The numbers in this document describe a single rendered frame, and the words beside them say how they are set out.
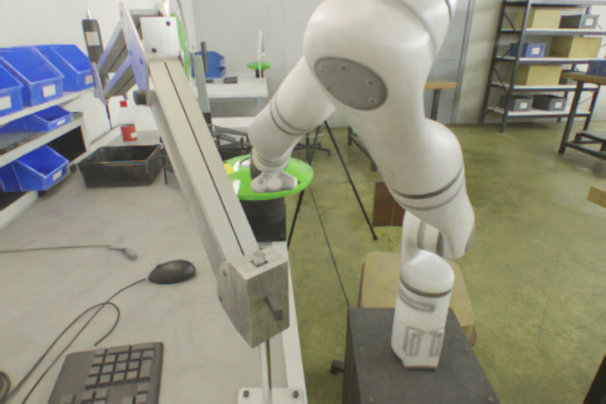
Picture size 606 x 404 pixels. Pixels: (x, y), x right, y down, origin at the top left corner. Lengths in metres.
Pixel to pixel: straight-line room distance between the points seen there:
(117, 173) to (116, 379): 0.87
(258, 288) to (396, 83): 0.26
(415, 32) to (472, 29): 6.23
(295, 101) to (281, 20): 5.19
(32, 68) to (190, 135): 1.13
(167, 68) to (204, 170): 0.16
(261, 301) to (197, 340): 0.33
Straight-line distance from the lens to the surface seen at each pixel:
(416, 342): 0.73
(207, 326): 0.76
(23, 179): 1.45
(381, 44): 0.23
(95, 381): 0.70
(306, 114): 0.41
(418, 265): 0.65
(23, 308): 0.95
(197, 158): 0.48
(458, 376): 0.80
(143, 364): 0.70
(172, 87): 0.53
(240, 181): 0.93
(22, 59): 1.59
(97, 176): 1.45
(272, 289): 0.42
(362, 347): 0.80
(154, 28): 0.55
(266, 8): 5.58
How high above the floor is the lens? 1.44
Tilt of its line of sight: 22 degrees down
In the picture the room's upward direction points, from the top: straight up
